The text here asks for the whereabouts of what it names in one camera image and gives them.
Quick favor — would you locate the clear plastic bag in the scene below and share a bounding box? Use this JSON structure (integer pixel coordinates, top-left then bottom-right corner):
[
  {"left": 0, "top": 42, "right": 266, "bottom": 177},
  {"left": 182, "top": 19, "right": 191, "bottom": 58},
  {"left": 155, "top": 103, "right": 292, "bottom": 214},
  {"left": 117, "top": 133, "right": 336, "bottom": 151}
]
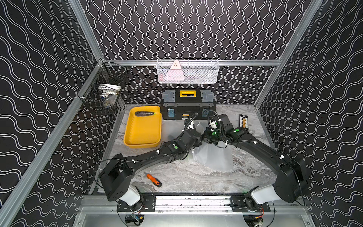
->
[
  {"left": 189, "top": 120, "right": 209, "bottom": 134},
  {"left": 192, "top": 143, "right": 273, "bottom": 185}
]

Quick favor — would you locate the yellow plastic tray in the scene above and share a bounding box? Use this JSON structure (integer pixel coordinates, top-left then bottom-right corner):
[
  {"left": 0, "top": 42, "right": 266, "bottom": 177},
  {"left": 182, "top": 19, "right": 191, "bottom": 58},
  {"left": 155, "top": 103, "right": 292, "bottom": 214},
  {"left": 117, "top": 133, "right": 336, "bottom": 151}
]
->
[{"left": 123, "top": 106, "right": 162, "bottom": 148}]

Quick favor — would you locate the clear zip-top bag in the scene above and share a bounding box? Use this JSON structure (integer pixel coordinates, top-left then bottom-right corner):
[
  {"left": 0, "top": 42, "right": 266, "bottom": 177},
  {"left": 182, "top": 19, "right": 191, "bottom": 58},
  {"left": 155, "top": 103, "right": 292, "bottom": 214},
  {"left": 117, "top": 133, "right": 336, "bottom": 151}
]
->
[{"left": 160, "top": 120, "right": 185, "bottom": 142}]

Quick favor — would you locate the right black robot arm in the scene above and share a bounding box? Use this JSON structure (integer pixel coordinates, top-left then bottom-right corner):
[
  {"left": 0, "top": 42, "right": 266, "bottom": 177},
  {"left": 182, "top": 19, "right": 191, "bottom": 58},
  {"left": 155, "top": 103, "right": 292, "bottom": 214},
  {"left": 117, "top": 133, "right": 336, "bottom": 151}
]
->
[{"left": 203, "top": 110, "right": 309, "bottom": 209}]

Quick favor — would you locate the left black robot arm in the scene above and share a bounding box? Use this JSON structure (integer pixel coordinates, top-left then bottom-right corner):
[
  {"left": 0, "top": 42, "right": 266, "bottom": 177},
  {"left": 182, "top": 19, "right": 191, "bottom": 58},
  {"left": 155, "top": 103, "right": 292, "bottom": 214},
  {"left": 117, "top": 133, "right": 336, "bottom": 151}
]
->
[{"left": 99, "top": 129, "right": 202, "bottom": 205}]

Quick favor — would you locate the black phone with orange screen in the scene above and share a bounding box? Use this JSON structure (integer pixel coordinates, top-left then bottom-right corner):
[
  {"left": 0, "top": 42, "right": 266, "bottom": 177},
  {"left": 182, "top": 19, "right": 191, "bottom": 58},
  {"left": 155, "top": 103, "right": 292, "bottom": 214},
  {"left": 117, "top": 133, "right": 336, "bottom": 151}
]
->
[{"left": 239, "top": 114, "right": 249, "bottom": 130}]

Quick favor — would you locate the black yellow toolbox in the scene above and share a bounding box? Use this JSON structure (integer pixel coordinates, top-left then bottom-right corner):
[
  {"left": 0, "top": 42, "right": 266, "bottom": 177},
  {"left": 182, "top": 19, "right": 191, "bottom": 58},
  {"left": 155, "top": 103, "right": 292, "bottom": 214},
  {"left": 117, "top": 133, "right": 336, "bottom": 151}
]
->
[{"left": 160, "top": 89, "right": 216, "bottom": 120}]

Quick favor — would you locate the pink triangular card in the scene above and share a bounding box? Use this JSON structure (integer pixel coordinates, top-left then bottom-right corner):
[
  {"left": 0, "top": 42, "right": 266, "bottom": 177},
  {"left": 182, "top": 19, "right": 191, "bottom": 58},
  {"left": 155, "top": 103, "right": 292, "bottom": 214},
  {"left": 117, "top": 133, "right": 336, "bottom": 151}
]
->
[{"left": 164, "top": 60, "right": 185, "bottom": 83}]

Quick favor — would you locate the white tape roll in basket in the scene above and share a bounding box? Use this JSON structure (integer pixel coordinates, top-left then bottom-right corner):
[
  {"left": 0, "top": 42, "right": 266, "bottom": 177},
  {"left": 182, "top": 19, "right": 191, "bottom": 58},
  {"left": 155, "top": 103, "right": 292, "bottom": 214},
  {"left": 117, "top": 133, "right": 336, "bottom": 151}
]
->
[{"left": 98, "top": 84, "right": 121, "bottom": 100}]

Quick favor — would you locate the orange handled screwdriver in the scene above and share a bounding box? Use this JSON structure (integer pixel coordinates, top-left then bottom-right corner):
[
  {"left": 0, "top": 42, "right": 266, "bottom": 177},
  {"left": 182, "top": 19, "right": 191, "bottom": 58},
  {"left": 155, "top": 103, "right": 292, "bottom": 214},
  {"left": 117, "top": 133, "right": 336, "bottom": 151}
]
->
[{"left": 146, "top": 173, "right": 162, "bottom": 188}]

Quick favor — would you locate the white wire wall basket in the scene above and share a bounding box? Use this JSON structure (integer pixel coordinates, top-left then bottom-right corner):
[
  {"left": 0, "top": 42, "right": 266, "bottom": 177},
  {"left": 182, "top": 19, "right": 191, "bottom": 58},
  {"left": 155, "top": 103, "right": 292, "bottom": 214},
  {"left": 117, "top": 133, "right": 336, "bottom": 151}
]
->
[{"left": 156, "top": 59, "right": 220, "bottom": 84}]

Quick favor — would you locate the black wire corner basket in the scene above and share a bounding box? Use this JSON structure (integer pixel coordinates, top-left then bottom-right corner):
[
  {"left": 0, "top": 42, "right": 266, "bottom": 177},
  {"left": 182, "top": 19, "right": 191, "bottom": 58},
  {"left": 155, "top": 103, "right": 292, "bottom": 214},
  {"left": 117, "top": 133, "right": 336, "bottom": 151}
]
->
[{"left": 80, "top": 62, "right": 131, "bottom": 115}]

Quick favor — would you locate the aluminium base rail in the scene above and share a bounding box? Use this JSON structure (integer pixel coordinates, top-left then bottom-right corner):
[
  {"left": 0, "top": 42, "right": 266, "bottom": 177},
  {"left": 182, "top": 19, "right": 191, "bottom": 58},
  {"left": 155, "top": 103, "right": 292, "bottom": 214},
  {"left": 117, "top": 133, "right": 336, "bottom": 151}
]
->
[{"left": 79, "top": 194, "right": 306, "bottom": 215}]

